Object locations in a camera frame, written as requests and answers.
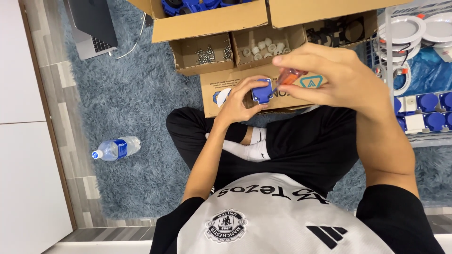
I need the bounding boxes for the small cardboard box with screws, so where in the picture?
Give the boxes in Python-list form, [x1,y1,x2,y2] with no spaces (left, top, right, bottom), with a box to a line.
[168,32,236,77]

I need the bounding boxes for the row of blue white sockets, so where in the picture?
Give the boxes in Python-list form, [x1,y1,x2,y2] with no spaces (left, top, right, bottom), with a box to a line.
[394,91,452,135]

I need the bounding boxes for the blue grey shaggy rug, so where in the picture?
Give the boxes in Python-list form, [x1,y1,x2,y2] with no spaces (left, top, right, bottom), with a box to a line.
[58,0,452,220]

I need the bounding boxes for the stack of white round downlights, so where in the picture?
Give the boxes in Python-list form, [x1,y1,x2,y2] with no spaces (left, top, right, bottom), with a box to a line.
[376,12,452,53]

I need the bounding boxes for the person's right hand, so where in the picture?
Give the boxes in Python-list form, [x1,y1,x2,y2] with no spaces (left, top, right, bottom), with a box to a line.
[272,42,392,119]

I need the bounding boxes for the orange handled screwdriver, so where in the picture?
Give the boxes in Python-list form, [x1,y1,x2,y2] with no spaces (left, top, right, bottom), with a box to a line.
[271,68,308,95]

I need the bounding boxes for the pile of white plastic caps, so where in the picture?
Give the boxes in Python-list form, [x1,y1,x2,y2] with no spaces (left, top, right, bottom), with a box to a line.
[242,37,291,61]

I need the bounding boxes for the white cable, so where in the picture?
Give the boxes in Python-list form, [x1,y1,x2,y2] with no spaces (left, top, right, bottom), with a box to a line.
[109,12,147,60]

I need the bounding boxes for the person's left hand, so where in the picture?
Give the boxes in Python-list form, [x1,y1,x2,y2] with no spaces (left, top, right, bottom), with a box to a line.
[214,75,272,129]

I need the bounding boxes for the heap of blue plastic parts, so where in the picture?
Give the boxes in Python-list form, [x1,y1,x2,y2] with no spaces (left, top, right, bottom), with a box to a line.
[161,0,255,17]

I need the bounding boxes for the white wire rack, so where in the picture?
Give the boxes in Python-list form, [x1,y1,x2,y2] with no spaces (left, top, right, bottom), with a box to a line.
[367,0,452,148]

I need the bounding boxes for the pile of metal screws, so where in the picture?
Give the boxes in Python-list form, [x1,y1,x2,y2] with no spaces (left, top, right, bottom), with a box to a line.
[194,42,232,65]

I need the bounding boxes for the small cardboard box with caps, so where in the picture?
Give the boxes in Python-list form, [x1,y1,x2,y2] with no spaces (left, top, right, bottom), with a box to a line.
[231,24,308,71]

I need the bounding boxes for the person's black trousers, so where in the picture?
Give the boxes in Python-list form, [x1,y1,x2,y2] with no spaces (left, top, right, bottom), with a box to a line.
[165,105,361,198]

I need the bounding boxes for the grey laptop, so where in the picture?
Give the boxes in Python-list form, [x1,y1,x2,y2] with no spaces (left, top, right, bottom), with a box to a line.
[67,0,119,61]

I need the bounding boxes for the plastic water bottle blue label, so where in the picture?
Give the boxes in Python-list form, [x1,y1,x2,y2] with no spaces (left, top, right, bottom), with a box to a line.
[91,136,142,162]

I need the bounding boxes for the printed flat cardboard box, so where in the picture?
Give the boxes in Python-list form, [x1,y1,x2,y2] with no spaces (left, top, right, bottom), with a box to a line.
[199,63,330,118]

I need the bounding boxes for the blue socket cover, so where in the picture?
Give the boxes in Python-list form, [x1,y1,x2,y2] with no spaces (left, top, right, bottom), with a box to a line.
[251,78,274,105]

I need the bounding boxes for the blue plastic bag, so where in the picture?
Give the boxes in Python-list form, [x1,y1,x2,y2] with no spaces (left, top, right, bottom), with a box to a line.
[393,47,452,96]

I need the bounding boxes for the person's grey black jersey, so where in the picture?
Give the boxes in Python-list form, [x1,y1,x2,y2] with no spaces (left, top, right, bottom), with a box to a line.
[150,172,446,254]

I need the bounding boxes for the person's white socks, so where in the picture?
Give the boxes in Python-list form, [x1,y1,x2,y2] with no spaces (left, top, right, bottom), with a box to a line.
[205,127,272,163]

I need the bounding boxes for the cardboard box with black parts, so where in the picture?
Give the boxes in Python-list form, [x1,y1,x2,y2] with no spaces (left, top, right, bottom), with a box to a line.
[303,9,379,49]

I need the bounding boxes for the large open cardboard box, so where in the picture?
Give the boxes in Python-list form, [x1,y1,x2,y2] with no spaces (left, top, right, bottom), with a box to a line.
[126,0,414,44]

